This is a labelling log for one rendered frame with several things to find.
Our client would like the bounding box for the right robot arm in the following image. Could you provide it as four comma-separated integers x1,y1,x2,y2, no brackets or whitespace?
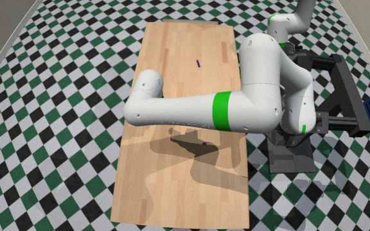
267,0,317,56

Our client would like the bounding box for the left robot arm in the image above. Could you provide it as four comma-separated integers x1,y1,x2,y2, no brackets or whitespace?
123,33,322,135

